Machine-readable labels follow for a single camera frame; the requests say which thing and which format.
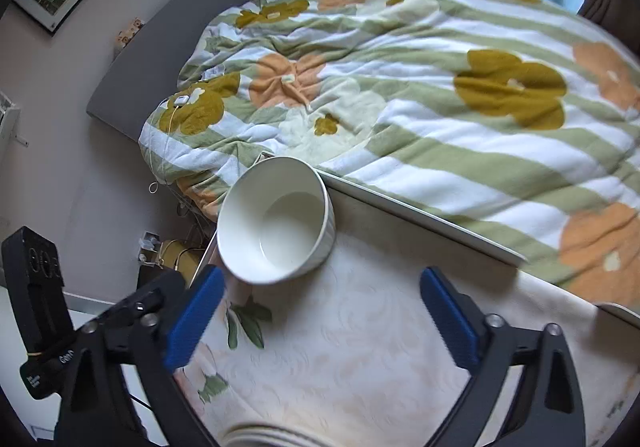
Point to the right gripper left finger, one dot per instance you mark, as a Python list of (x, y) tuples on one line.
[(156, 330)]

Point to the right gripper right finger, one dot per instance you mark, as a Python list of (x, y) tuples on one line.
[(546, 409)]

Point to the yellow container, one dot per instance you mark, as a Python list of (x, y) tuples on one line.
[(179, 256)]

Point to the cream round bowl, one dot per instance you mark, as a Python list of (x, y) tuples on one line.
[(262, 434)]

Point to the white ribbed bowl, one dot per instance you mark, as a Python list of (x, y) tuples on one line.
[(276, 223)]

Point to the grey headboard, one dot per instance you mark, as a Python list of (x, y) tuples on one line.
[(146, 71)]

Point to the floral striped duvet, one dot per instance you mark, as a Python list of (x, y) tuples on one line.
[(511, 118)]

